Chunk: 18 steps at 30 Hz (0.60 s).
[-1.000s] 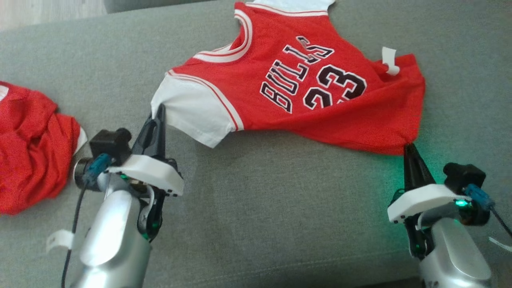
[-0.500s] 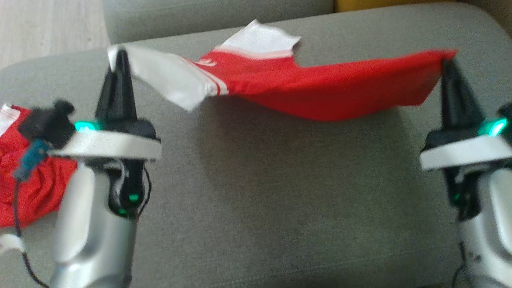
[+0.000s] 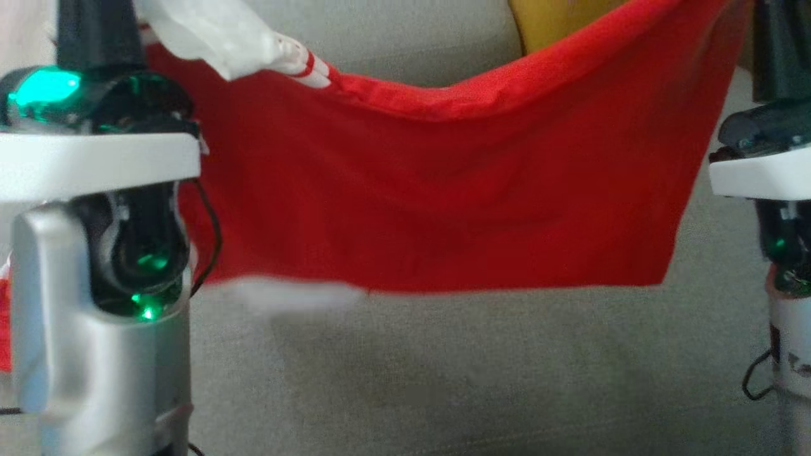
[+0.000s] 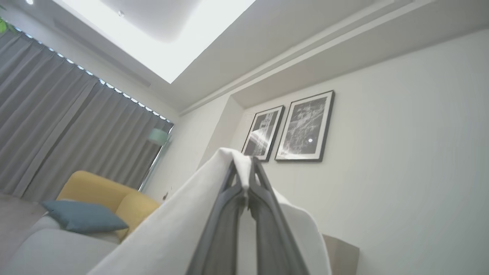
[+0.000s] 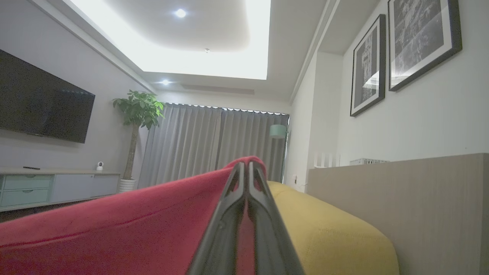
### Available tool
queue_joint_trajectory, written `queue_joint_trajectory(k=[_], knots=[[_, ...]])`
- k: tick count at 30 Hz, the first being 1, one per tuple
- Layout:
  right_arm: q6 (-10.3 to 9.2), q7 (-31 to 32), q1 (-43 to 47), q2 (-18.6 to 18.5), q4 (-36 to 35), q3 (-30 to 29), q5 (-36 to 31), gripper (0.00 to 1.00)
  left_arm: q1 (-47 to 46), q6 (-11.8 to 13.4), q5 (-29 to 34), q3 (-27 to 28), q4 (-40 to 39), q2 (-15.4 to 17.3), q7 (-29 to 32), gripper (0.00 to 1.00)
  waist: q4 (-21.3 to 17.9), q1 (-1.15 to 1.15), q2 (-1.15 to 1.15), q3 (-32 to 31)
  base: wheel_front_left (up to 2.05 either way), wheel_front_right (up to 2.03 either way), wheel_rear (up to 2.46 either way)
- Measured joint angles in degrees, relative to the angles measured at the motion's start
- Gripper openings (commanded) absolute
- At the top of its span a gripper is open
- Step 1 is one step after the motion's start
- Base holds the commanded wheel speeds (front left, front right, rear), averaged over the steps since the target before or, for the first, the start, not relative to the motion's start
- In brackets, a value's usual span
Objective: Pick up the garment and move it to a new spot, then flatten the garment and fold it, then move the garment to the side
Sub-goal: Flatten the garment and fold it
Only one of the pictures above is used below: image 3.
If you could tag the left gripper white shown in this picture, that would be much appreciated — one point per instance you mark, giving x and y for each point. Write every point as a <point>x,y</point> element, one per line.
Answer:
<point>95,164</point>

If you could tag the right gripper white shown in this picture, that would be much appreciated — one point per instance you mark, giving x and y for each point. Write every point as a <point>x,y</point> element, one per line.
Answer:
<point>760,177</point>

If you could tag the red shirt with white trim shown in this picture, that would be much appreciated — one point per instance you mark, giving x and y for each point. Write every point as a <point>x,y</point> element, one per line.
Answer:
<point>443,190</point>

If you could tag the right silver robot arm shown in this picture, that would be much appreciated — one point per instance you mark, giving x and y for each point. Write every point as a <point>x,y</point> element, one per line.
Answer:
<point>792,380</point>

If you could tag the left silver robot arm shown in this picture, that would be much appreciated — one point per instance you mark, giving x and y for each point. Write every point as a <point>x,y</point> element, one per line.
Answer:
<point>95,380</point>

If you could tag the yellow sofa cushion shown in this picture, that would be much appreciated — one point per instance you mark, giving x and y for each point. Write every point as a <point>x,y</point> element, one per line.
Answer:
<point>551,22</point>

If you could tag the grey sofa back cushion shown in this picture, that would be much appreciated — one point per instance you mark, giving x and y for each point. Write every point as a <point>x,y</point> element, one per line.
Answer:
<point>412,38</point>

